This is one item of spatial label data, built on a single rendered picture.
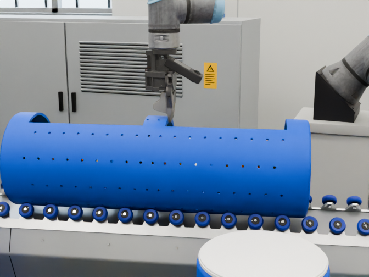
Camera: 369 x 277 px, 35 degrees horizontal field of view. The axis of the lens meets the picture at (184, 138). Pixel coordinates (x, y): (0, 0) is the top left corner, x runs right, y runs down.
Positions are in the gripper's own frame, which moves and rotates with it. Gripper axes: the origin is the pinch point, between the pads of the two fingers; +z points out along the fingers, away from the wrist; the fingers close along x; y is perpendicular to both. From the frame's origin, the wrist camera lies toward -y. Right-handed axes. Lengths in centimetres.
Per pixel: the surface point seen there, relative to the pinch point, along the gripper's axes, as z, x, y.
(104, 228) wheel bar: 30.8, 11.6, 18.4
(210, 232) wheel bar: 30.7, 11.4, -12.3
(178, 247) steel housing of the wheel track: 35.1, 12.7, -3.3
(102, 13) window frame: -21, -297, 102
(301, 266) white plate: 20, 52, -35
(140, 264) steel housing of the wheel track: 40.5, 13.9, 7.6
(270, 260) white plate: 20, 50, -29
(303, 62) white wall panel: 14, -273, -56
